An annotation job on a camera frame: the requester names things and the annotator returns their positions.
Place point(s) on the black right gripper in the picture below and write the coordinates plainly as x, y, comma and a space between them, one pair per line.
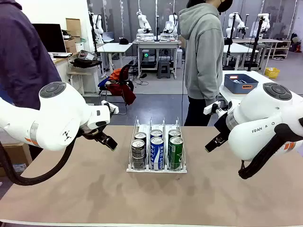
221, 127

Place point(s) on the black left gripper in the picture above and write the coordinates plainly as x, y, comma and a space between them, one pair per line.
91, 134

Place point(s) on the blue plastic bin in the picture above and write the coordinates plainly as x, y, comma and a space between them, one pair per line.
236, 87

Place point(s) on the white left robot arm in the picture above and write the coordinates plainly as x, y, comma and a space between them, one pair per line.
59, 118

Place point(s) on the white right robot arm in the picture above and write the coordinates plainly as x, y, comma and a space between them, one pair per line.
260, 111

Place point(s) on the person right forearm gray sleeve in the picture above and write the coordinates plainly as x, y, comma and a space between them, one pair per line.
208, 87

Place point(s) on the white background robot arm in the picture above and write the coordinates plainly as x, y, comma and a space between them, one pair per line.
143, 22
264, 22
97, 23
170, 24
233, 23

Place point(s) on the black beverage can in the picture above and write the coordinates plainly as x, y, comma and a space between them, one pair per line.
138, 153
140, 135

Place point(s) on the green beverage can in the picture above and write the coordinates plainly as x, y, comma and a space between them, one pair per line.
174, 133
175, 153

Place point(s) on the clear white can dispenser rack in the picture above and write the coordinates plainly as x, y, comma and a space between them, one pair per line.
156, 171

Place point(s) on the blue Pocari Sweat can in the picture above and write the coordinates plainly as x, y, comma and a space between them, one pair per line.
156, 153
156, 133

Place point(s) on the red jacket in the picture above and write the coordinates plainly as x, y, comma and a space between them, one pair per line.
123, 91

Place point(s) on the black office chair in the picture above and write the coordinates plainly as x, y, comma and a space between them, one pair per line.
123, 73

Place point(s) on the small white side table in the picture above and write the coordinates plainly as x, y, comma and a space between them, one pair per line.
82, 75

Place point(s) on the large white table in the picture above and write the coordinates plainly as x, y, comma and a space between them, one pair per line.
260, 76

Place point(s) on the black bag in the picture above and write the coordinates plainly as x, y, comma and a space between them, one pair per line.
85, 63

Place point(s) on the wooden-top white desk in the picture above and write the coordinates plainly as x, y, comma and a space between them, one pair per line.
61, 68

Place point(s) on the tray of packaged items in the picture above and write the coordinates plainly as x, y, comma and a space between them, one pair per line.
87, 55

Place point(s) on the yellow plastic basket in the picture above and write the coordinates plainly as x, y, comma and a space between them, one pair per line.
272, 72

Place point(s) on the gray plastic stool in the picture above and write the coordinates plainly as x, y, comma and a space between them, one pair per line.
163, 69

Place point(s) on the cardboard box with blue label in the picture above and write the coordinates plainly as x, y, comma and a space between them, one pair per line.
16, 156

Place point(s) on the computer with green light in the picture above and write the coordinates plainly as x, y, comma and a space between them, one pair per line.
147, 56

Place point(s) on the white background table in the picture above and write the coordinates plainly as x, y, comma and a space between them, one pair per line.
113, 47
239, 48

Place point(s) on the black tripod stand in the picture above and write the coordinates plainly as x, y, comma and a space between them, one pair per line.
255, 47
229, 47

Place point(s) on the person in gray hoodie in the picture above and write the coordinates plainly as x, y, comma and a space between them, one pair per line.
201, 47

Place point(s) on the white plastic container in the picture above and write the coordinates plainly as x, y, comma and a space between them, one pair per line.
79, 46

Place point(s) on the white keyboard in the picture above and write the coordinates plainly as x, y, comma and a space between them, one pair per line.
60, 55

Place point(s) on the black cap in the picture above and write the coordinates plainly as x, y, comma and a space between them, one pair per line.
123, 41

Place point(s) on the small cardboard box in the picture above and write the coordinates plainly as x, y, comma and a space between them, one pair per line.
70, 45

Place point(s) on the gray laptop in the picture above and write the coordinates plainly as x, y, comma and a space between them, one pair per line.
107, 36

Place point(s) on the gray robot station table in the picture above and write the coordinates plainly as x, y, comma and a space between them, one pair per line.
156, 42

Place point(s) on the wooden workbench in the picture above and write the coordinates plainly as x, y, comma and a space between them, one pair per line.
272, 42

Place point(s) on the bystander in dark top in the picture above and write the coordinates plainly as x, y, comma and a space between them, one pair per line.
23, 59

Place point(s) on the tall cardboard box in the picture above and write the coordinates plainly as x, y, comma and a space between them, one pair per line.
73, 27

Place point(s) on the black computer monitor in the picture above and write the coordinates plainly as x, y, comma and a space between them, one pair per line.
48, 37

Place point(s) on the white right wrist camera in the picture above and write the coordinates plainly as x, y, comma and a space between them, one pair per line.
210, 108

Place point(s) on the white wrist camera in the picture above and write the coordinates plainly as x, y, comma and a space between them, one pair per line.
210, 108
111, 107

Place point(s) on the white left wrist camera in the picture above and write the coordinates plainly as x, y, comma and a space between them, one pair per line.
111, 107

